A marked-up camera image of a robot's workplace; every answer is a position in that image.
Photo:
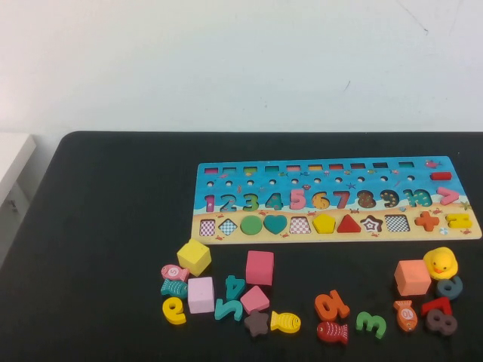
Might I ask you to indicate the yellow pentagon puzzle piece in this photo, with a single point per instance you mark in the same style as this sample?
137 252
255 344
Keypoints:
323 224

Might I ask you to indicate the green circle puzzle piece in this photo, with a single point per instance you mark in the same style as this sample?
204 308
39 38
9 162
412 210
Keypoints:
251 225

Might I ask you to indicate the teal heart puzzle piece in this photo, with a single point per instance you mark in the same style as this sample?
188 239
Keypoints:
274 224

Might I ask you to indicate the pink number five piece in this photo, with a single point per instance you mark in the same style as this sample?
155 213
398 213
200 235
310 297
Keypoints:
298 205

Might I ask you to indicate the teal number four piece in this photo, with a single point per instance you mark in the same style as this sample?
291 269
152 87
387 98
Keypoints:
237 288

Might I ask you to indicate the red triangle puzzle piece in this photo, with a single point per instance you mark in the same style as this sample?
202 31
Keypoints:
348 225

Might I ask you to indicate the pink square puzzle piece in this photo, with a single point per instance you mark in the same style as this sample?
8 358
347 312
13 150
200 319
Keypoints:
254 299

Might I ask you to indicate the teal number two piece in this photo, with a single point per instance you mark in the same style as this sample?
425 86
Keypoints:
235 311

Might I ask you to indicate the colourful wooden puzzle board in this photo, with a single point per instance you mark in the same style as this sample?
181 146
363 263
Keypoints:
377 177

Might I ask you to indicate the brown star puzzle piece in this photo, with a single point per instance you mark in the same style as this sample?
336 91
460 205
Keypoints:
256 323

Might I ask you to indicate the yellow number six piece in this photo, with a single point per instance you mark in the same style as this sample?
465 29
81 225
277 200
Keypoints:
179 318

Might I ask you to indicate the orange number ten piece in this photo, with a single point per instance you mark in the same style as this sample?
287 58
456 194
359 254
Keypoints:
339 307

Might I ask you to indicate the orange plus sign piece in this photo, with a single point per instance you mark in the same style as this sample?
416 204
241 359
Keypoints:
427 220

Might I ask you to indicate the green number three piece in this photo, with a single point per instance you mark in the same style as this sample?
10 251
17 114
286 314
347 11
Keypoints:
379 326

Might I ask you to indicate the red minus sign piece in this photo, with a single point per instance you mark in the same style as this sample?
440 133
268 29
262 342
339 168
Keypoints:
441 175

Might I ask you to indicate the pink greater-than sign piece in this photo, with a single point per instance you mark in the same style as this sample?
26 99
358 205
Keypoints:
453 195

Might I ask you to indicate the yellow equals sign piece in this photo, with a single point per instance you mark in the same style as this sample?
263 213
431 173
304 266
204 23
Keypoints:
451 220

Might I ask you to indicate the red number seven piece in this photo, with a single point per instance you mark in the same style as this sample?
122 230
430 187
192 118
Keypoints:
434 304

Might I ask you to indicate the blue-grey number nine piece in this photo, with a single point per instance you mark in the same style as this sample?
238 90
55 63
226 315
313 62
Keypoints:
443 290

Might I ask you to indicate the brown number eight piece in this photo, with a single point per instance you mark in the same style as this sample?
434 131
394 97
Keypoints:
432 324

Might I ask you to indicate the magenta foam cube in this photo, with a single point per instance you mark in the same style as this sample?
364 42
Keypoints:
259 268

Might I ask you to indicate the yellow wooden cube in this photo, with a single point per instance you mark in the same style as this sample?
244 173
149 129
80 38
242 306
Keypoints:
194 258

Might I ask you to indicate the pink wooden fish five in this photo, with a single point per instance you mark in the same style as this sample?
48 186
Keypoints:
173 272

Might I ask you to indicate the light pink wooden cube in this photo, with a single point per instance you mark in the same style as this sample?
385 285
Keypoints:
201 296

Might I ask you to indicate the teal wooden fish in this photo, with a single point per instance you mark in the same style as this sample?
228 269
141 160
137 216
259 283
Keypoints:
173 288

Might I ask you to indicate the yellow wooden fish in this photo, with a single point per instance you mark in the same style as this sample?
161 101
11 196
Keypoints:
285 322

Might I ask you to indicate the red wooden fish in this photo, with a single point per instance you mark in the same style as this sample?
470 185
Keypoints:
332 332

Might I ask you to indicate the salmon orange foam cube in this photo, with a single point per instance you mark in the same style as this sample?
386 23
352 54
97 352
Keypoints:
413 281

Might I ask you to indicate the orange wooden fish ten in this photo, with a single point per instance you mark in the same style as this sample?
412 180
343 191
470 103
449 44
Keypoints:
407 316

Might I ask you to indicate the yellow rubber duck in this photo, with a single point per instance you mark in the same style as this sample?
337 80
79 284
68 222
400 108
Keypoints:
441 264

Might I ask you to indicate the white side cabinet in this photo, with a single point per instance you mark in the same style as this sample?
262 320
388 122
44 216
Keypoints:
11 169

